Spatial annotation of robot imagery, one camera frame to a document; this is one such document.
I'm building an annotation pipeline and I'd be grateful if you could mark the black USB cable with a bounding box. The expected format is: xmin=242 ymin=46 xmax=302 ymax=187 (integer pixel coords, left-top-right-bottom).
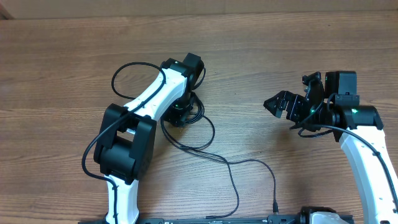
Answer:
xmin=160 ymin=93 xmax=280 ymax=215

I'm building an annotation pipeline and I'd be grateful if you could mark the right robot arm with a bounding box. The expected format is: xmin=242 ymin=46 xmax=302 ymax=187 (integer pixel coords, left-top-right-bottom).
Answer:
xmin=263 ymin=71 xmax=397 ymax=223

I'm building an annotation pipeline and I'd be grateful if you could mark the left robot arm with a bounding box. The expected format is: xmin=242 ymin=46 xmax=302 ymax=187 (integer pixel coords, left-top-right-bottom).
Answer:
xmin=93 ymin=53 xmax=205 ymax=223

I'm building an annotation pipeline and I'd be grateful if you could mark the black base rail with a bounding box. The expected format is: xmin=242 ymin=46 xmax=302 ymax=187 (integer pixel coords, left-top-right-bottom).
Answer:
xmin=77 ymin=207 xmax=355 ymax=224

